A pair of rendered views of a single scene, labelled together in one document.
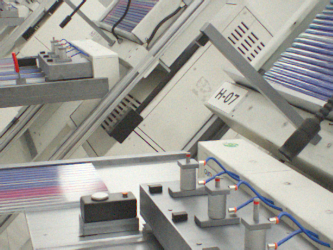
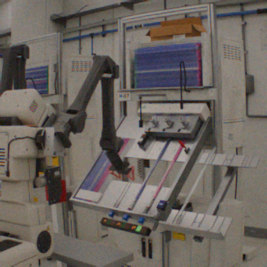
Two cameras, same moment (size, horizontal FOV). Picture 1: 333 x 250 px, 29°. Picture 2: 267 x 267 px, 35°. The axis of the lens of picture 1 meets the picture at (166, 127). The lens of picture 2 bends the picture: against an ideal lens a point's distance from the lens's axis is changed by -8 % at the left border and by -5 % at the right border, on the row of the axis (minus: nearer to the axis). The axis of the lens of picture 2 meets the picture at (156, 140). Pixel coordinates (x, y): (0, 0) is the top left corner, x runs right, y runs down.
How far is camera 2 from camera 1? 1.96 m
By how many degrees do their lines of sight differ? 30
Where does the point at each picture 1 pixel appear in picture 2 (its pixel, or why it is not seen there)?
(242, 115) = (135, 98)
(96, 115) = not seen: hidden behind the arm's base
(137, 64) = (59, 101)
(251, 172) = (160, 110)
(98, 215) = (144, 142)
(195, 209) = (163, 126)
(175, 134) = not seen: hidden behind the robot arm
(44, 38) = not seen: outside the picture
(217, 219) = (170, 124)
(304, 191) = (174, 107)
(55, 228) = (138, 152)
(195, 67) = (70, 85)
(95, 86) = (52, 118)
